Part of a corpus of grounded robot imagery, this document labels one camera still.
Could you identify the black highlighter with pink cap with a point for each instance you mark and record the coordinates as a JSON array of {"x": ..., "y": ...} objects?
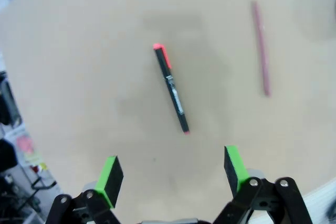
[{"x": 172, "y": 87}]

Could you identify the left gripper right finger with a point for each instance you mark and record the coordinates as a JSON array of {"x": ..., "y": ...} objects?
[{"x": 232, "y": 166}]

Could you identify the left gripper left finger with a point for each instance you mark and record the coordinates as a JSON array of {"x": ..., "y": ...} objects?
[{"x": 111, "y": 179}]

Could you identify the paper with pink sticker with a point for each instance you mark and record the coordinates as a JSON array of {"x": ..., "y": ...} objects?
[{"x": 27, "y": 146}]

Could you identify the maroon pencil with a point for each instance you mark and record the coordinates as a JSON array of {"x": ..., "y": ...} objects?
[{"x": 262, "y": 51}]

